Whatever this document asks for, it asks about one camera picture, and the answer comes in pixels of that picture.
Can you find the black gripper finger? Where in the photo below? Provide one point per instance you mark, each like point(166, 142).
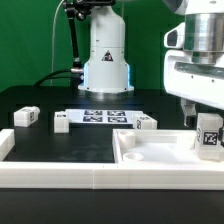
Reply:
point(221, 136)

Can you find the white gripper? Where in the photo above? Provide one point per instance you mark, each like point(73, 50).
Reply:
point(195, 82)

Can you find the white square tabletop with sockets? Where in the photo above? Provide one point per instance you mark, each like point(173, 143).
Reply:
point(159, 146)

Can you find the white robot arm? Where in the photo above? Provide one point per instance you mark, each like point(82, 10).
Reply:
point(106, 71)

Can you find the sheet with four tags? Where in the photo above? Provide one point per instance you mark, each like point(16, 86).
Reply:
point(101, 116)

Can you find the white U-shaped fence wall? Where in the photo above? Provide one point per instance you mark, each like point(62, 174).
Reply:
point(127, 175)

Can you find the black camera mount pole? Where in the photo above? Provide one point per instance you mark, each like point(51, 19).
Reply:
point(80, 10)

